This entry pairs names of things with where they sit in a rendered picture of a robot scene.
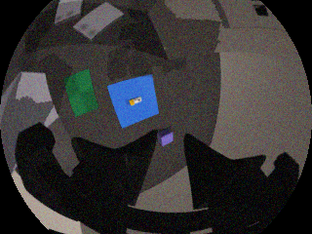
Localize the green square mat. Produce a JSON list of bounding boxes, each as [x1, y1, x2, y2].
[[63, 69, 98, 117]]

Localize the blue square mat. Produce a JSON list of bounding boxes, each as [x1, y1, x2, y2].
[[106, 74, 159, 129]]

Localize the small purple cube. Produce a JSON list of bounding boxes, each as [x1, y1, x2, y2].
[[157, 129, 174, 145]]

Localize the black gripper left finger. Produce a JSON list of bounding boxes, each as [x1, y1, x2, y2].
[[71, 130, 157, 206]]

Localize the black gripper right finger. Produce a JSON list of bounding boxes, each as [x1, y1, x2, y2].
[[183, 133, 266, 210]]

